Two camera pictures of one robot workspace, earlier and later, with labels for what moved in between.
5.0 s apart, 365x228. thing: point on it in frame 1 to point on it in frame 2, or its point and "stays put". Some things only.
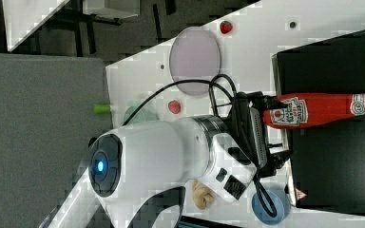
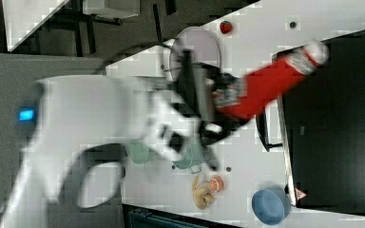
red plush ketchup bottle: (304, 109) to (269, 82)
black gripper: (249, 121) to (204, 90)
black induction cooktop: (336, 166) stays put
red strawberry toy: (225, 27) stays put
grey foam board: (37, 123) stays put
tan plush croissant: (201, 195) stays put
